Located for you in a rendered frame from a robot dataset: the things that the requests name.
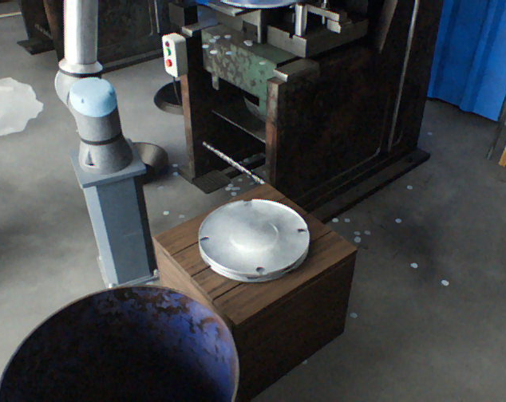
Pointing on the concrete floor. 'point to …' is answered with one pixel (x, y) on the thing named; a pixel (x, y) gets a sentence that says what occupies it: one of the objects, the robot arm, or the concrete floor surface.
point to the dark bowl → (152, 159)
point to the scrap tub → (125, 351)
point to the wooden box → (266, 296)
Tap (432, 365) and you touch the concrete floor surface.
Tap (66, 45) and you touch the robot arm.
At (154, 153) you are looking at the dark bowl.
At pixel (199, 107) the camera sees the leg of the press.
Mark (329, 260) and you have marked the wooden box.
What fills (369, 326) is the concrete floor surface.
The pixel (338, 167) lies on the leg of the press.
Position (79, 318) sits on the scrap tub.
